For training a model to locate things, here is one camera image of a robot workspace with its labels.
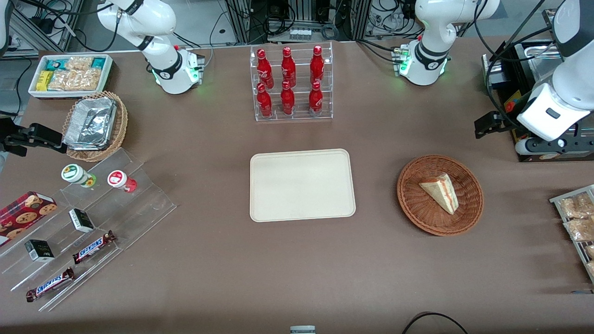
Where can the clear rice cracker bag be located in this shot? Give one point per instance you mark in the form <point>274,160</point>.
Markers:
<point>89,80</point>
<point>61,81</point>
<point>79,63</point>

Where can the red plaid cookie box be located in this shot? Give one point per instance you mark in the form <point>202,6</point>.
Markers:
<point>23,215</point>

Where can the aluminium foil tray stack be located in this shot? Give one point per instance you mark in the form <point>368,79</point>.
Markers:
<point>90,123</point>

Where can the clear fried snack bag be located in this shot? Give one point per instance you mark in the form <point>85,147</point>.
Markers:
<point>580,229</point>
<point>590,269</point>
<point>590,251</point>
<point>575,205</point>

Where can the red lid white cup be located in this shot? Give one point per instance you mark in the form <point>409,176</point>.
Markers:
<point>118,179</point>

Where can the small grey box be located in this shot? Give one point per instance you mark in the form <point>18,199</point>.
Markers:
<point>302,330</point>

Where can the white rectangular snack bin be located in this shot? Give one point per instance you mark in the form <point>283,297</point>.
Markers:
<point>35,93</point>

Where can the triangular sandwich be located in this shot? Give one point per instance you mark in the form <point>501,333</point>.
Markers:
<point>443,192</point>

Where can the round brown wicker basket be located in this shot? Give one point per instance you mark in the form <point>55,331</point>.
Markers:
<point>417,204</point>

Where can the clear acrylic stepped display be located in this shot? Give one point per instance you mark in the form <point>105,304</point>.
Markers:
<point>139,204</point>

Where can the oval tan wicker basket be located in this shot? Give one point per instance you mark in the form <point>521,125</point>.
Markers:
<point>121,125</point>

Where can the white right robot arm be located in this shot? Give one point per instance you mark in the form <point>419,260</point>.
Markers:
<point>167,65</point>

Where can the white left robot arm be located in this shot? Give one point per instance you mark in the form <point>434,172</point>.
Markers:
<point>424,55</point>

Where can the steel food pan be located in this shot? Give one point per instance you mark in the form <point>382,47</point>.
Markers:
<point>543,65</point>

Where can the red cola bottle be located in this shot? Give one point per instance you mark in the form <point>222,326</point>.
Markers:
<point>315,99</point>
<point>264,69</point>
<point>288,68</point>
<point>287,101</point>
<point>264,103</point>
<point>317,66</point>

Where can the yellow snack pack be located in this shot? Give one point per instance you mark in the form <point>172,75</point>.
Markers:
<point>44,80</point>

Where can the clear acrylic bottle rack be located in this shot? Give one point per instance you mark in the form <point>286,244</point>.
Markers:
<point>301,113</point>

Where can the black hot food display machine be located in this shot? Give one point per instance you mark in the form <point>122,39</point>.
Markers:
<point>571,158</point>

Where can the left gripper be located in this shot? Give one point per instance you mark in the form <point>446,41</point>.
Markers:
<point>505,120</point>

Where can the green lid white cup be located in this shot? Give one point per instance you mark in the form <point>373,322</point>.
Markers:
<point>74,173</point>

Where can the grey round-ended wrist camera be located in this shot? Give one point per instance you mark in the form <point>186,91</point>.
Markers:
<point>550,146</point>

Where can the small black box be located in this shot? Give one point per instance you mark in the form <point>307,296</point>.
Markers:
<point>81,220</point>
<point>39,251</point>

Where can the beige rectangular tray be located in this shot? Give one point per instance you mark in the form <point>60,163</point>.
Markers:
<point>301,185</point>

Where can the teal snack pack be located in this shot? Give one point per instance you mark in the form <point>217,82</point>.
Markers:
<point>55,64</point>
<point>98,62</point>

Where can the brown Snickers bar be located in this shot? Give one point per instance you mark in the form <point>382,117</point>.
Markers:
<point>93,247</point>
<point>48,284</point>

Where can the white power strip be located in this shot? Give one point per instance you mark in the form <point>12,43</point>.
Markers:
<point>300,34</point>

